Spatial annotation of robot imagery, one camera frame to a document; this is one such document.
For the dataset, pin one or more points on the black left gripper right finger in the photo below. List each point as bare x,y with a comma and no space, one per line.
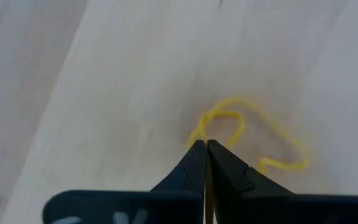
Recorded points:
291,210

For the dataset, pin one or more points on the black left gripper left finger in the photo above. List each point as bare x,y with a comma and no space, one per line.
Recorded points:
129,208

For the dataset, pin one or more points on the thin yellow rubber band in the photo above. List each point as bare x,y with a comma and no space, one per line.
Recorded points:
228,114

